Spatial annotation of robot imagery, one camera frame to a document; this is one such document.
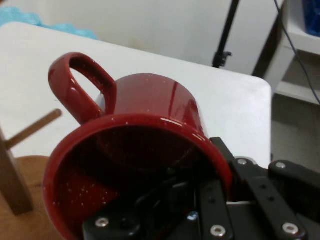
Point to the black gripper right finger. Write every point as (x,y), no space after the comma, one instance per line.
(270,192)

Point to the light blue foam mat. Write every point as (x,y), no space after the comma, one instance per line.
(15,16)

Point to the white shelf unit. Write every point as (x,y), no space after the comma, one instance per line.
(297,37)

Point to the brown wooden mug tree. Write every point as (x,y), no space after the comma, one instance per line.
(12,180)

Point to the black tripod stand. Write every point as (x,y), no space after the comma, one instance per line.
(225,35)

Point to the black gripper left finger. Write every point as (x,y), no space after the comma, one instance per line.
(215,212)

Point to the red ceramic mug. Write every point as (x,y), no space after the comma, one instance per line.
(150,97)

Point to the blue plastic bag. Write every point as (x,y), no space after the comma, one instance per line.
(312,17)

